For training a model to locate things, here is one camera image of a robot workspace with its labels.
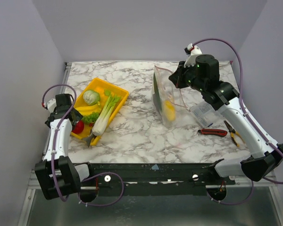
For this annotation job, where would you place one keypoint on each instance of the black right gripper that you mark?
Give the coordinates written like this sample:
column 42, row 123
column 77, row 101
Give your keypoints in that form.
column 177, row 77

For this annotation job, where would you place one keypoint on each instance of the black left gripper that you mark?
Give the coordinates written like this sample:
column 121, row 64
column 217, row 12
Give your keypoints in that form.
column 78, row 116

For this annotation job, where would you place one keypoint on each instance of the clear zip top bag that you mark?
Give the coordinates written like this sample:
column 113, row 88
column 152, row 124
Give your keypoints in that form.
column 168, row 91

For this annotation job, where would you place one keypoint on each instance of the green toy scallion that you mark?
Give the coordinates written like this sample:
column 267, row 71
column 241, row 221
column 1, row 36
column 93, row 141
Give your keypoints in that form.
column 155, row 95

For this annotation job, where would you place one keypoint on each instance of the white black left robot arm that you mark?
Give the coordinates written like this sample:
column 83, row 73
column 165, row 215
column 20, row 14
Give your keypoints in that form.
column 56, row 174

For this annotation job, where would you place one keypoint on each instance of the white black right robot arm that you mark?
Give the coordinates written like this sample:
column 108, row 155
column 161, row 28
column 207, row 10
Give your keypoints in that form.
column 265, row 153

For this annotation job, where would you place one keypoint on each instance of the red toy tomato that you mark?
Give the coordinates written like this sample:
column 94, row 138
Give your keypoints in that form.
column 79, row 127

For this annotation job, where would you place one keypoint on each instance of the green toy cabbage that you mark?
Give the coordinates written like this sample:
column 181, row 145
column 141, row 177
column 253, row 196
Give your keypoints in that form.
column 91, row 97

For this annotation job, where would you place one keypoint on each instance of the grey toy fish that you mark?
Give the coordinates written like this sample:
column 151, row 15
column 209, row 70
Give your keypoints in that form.
column 89, row 138

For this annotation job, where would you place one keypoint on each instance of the green toy celery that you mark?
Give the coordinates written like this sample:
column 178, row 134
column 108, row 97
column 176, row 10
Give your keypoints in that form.
column 102, row 121

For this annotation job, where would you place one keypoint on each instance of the yellow plastic tray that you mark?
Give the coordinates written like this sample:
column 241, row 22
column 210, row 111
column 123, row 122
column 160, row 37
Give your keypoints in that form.
column 100, row 86

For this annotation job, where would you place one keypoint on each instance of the clear plastic screw box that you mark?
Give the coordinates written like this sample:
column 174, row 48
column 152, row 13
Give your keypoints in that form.
column 205, row 115

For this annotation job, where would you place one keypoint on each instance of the red black utility knife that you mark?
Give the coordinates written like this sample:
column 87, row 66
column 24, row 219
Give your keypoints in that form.
column 213, row 132

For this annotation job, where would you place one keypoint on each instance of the yellow black pliers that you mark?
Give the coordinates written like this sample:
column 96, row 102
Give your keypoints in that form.
column 233, row 134

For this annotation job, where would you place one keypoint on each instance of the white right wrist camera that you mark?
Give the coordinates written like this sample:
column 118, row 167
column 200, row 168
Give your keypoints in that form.
column 192, row 52

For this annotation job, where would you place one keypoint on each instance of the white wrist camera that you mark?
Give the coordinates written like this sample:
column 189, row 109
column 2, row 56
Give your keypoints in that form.
column 50, row 105
column 192, row 52

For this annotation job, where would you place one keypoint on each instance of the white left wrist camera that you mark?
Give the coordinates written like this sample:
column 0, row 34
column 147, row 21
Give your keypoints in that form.
column 50, row 105

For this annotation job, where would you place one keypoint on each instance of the black mounting rail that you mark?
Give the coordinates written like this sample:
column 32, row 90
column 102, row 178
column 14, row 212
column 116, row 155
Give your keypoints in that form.
column 152, row 179

